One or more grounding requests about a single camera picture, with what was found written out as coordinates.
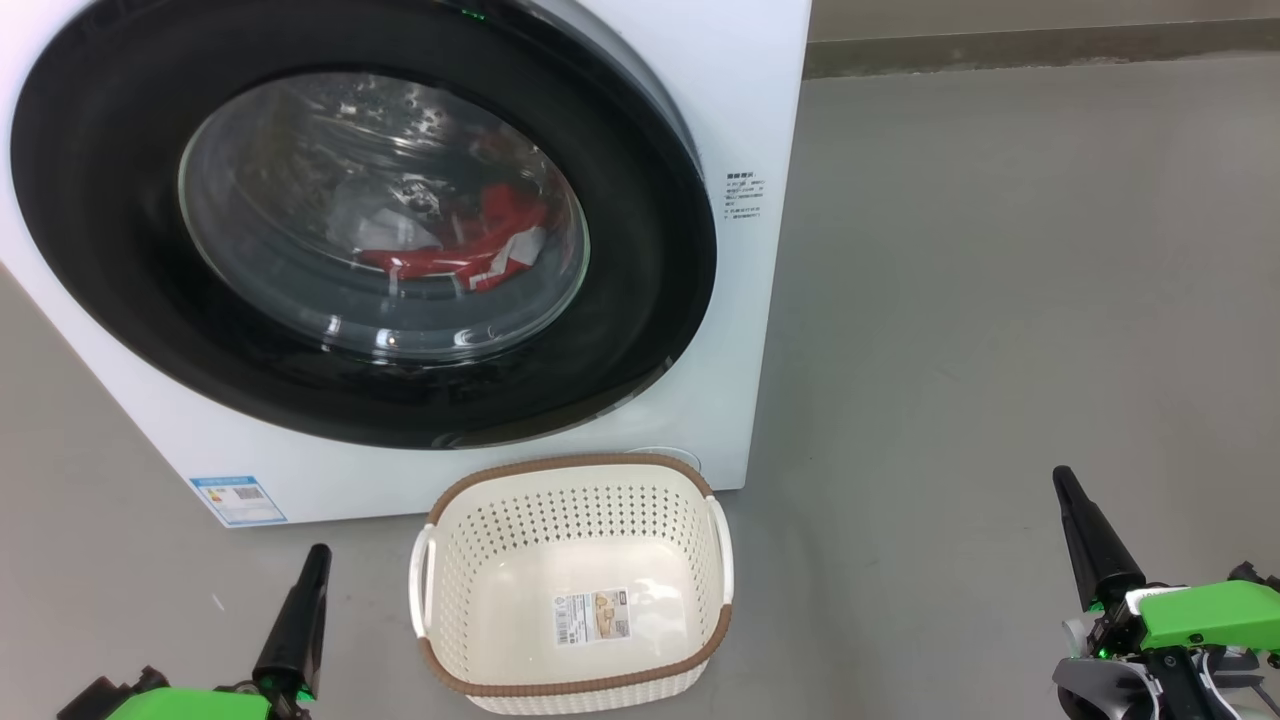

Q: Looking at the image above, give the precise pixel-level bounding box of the round drain filter cover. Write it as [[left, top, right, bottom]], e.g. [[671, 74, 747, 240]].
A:
[[625, 447, 703, 476]]

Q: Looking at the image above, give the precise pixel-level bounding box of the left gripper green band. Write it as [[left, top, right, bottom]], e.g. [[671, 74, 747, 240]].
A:
[[57, 543, 332, 720]]

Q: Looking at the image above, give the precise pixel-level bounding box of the white product label sticker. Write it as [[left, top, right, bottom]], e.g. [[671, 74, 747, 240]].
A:
[[553, 588, 633, 646]]

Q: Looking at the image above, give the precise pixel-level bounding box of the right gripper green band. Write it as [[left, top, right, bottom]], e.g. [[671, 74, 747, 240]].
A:
[[1052, 465, 1280, 720]]

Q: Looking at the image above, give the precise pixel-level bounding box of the red garment with white stripes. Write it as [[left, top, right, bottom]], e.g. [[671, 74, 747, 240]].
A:
[[355, 180, 551, 293]]

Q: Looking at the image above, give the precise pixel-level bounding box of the blue energy label sticker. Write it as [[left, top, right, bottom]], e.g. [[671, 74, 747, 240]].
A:
[[190, 475, 288, 528]]

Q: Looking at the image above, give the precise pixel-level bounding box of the white front-load washing machine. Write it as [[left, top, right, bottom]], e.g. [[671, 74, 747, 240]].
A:
[[0, 0, 813, 528]]

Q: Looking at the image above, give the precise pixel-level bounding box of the cream perforated basket brown rim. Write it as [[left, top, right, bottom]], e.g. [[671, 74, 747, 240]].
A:
[[408, 453, 735, 715]]

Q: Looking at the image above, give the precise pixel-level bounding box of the black round glass washer door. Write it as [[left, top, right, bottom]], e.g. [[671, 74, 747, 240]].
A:
[[10, 0, 718, 451]]

